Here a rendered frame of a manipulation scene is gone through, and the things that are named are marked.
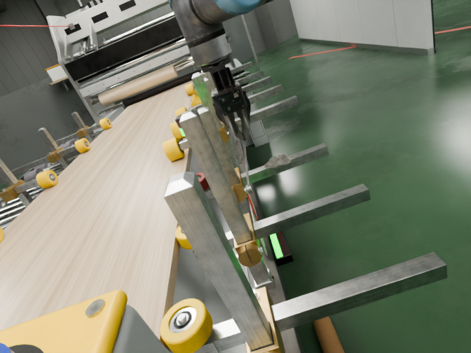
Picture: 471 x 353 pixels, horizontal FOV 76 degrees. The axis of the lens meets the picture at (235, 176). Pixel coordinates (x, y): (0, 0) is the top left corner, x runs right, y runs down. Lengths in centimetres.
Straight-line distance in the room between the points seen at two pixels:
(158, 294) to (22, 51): 796
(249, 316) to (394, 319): 114
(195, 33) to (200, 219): 46
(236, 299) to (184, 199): 16
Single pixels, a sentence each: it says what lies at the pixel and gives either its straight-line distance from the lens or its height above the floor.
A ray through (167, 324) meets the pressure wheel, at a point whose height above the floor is 91.
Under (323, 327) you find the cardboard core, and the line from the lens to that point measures 145.
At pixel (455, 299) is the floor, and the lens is 161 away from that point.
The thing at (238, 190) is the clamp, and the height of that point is 86.
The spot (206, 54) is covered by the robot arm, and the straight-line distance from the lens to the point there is 70.
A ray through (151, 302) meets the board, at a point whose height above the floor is 90.
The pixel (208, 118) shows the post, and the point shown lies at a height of 108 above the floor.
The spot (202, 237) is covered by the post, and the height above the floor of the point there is 108.
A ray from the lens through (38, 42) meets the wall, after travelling 842.
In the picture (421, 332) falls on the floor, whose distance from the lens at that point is 151.
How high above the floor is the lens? 128
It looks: 26 degrees down
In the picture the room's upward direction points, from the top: 23 degrees counter-clockwise
